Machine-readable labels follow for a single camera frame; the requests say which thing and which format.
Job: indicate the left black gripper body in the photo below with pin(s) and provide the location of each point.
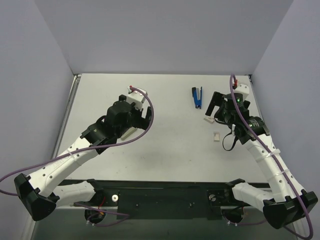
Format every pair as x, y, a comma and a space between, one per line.
142, 118

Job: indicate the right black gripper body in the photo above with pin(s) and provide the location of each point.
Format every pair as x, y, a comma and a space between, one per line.
219, 106

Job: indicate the beige stapler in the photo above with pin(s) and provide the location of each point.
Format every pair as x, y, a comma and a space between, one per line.
128, 133

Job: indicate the blue stapler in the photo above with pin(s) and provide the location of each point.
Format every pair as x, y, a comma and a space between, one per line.
197, 94

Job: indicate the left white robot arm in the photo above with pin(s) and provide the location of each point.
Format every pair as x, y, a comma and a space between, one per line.
38, 191

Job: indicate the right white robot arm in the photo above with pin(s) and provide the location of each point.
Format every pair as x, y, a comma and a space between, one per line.
288, 201

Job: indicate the staple box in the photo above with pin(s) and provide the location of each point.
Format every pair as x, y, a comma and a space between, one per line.
209, 119

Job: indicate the staple box tray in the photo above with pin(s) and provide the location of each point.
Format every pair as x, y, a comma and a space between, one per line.
216, 136

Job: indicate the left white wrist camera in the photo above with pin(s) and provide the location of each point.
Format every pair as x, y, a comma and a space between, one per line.
136, 97

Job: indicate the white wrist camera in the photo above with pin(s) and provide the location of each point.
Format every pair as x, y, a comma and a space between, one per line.
136, 97
241, 88

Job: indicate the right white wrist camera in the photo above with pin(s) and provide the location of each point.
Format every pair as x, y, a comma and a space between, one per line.
241, 88

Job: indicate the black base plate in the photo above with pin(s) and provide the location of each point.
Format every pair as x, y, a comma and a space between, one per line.
163, 200

